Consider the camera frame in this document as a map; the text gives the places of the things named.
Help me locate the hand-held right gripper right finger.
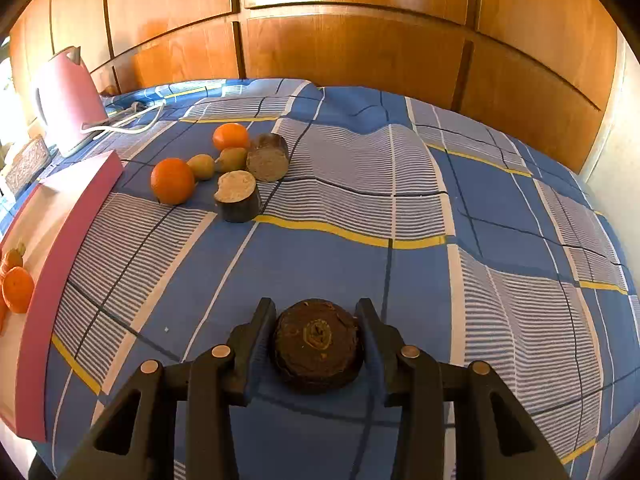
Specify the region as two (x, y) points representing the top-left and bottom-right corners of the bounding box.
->
(354, 298), (571, 480)

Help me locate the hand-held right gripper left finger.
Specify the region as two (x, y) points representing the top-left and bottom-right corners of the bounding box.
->
(59, 298), (277, 480)

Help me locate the orange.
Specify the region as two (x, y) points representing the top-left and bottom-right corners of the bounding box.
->
(150, 158), (196, 206)
(212, 123), (251, 153)
(2, 266), (36, 315)

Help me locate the small yellow-green pear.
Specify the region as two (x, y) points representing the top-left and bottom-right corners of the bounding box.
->
(186, 154), (216, 181)
(215, 147), (249, 173)

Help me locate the pink cardboard box tray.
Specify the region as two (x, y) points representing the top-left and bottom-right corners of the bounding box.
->
(0, 150), (125, 442)

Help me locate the carrot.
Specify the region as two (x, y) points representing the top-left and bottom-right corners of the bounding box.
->
(0, 242), (27, 336)

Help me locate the silver embossed tissue box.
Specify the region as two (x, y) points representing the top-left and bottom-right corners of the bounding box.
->
(2, 135), (51, 196)

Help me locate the pink electric kettle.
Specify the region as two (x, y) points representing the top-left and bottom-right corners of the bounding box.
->
(31, 46), (110, 157)

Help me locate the white power cable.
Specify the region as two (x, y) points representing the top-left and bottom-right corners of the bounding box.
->
(81, 100), (167, 137)

